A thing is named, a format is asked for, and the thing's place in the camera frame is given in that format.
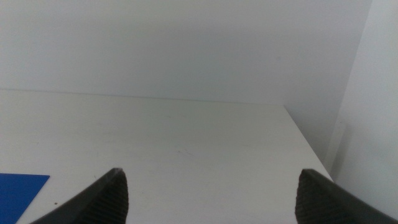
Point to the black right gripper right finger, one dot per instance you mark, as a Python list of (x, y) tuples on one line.
[(320, 202)]

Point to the blue rectangular mat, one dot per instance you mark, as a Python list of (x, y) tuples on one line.
[(15, 193)]

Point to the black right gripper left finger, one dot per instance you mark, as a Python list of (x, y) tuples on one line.
[(105, 202)]

